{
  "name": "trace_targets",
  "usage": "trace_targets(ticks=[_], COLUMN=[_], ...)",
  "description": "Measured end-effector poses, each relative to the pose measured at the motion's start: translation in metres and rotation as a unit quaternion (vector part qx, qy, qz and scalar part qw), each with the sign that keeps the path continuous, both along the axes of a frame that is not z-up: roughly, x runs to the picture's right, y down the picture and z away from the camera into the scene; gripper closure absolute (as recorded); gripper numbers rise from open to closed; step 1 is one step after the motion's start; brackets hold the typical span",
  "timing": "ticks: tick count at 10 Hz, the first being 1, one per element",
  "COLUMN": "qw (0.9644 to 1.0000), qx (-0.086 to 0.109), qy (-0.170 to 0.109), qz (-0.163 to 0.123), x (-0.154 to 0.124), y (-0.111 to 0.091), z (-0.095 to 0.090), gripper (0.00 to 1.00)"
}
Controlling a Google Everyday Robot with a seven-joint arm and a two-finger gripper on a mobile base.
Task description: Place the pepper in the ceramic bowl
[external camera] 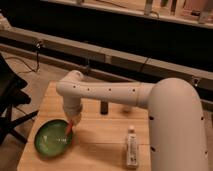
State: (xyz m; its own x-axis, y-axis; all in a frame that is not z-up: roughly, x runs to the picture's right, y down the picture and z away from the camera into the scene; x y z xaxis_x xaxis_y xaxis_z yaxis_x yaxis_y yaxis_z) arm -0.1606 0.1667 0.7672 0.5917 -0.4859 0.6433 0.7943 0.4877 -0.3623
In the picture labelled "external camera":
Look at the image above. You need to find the small dark cylinder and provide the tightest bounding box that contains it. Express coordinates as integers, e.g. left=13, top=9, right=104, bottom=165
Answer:
left=100, top=101, right=108, bottom=115

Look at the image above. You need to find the red pepper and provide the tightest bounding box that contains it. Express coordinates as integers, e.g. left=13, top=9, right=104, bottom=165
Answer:
left=65, top=122, right=73, bottom=136

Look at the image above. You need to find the white glue bottle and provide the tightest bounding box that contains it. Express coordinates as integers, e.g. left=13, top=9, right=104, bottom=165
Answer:
left=126, top=125, right=139, bottom=169

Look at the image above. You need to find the black office chair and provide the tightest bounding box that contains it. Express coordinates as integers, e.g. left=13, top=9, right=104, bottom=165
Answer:
left=0, top=53, right=38, bottom=145

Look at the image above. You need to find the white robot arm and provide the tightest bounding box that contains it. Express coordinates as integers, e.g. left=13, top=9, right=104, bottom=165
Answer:
left=56, top=70, right=209, bottom=171

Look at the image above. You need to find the green ceramic bowl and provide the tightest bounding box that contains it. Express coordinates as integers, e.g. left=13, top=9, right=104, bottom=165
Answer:
left=34, top=119, right=73, bottom=158

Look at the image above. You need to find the black cable on floor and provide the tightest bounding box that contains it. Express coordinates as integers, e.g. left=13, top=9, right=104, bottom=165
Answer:
left=4, top=39, right=44, bottom=75

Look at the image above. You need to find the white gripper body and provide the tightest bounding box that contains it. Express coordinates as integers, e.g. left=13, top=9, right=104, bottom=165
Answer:
left=68, top=114, right=82, bottom=126

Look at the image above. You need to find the wooden table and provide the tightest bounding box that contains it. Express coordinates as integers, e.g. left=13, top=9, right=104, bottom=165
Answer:
left=17, top=82, right=151, bottom=171

